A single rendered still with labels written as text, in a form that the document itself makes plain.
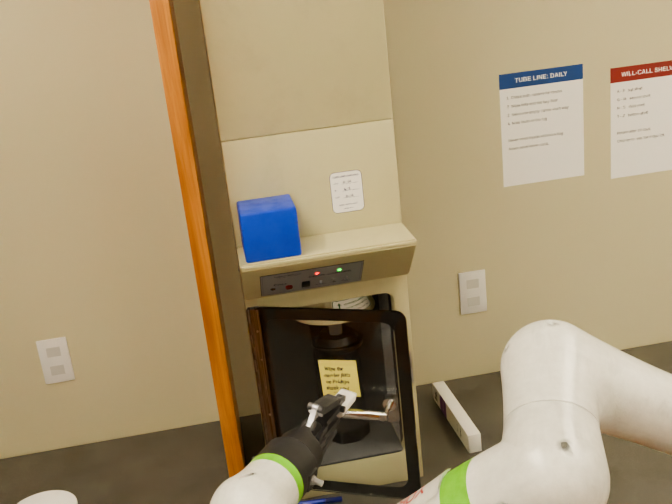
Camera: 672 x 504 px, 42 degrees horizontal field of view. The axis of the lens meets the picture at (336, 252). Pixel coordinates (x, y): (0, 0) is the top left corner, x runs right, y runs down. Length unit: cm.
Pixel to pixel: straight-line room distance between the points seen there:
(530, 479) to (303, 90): 88
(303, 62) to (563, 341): 75
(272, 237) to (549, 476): 75
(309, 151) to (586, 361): 73
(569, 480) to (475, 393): 127
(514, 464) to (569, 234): 137
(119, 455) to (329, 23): 115
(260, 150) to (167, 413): 89
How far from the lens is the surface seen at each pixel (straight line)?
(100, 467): 217
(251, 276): 157
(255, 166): 161
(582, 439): 101
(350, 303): 175
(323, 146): 162
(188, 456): 212
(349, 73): 161
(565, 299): 236
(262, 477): 125
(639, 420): 115
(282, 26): 159
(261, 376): 174
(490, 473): 101
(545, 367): 107
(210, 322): 160
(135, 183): 206
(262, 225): 153
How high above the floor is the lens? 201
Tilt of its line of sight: 19 degrees down
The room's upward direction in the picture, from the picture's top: 6 degrees counter-clockwise
